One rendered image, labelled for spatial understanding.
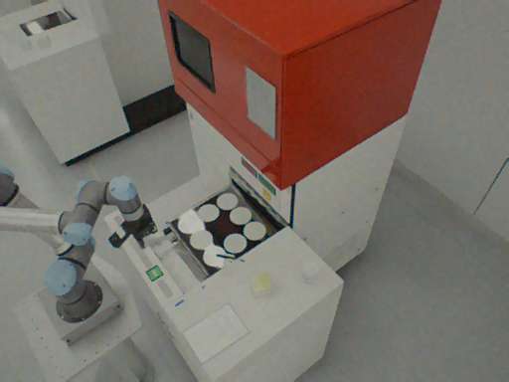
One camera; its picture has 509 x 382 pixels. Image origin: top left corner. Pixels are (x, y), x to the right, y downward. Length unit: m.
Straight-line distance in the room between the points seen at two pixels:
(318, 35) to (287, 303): 0.96
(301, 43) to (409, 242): 2.08
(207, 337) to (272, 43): 1.03
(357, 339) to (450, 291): 0.71
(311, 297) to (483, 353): 1.45
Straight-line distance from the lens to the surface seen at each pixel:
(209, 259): 1.84
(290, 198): 1.70
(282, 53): 1.24
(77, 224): 1.32
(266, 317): 1.63
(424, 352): 2.75
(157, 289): 1.74
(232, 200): 2.02
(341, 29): 1.36
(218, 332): 1.62
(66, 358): 1.90
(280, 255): 1.76
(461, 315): 2.93
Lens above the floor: 2.46
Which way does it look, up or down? 50 degrees down
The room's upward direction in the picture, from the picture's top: 2 degrees counter-clockwise
